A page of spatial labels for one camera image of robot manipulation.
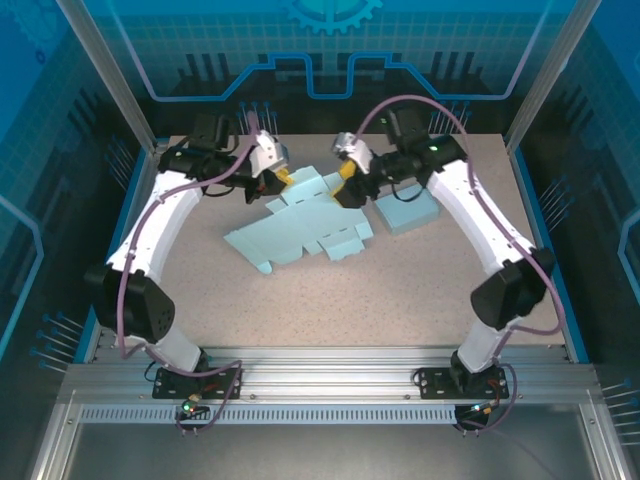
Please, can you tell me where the light blue paper box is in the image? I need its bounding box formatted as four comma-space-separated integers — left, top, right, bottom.
373, 185, 441, 237
222, 167, 375, 275

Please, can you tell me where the blue table edge strip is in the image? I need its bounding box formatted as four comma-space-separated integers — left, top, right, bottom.
509, 149, 591, 364

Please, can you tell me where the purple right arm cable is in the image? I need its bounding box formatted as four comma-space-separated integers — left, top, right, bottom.
357, 94, 564, 437

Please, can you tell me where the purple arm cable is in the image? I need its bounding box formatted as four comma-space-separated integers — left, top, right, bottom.
115, 112, 266, 437
357, 94, 564, 437

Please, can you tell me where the aluminium frame side rail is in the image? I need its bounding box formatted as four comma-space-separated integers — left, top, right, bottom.
82, 149, 169, 364

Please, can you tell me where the aluminium frame post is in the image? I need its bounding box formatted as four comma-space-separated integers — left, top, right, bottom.
504, 0, 604, 154
54, 0, 169, 156

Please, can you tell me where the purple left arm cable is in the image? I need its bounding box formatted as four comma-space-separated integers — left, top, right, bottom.
115, 112, 266, 437

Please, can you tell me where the aluminium frame cross rail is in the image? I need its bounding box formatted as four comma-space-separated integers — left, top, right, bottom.
57, 344, 601, 405

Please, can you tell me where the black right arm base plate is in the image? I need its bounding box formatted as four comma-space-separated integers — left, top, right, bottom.
417, 366, 511, 401

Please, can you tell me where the slotted grey cable duct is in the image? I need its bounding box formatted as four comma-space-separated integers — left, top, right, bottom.
79, 405, 460, 425

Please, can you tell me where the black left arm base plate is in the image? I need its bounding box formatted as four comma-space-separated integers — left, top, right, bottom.
152, 364, 245, 401

